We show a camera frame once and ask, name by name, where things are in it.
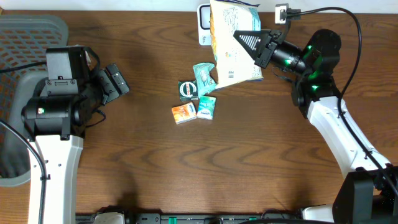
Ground white blue snack bag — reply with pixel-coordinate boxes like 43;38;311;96
210;0;263;88

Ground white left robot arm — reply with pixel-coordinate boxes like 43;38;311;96
22;63;129;223

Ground orange small snack box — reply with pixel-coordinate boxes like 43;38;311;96
172;102;197;124

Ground round green label package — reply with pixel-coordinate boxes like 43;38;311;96
178;80;199;101

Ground grey plastic mesh basket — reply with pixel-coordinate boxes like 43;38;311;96
1;15;68;187

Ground green white small box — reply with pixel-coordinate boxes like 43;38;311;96
197;96;216;120

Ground white barcode scanner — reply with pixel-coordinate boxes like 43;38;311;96
197;3;211;46

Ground teal snack packet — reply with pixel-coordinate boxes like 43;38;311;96
193;62;217;98

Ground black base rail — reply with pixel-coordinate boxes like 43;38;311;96
75;206;300;224

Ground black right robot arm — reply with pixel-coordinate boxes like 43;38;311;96
233;29;397;223

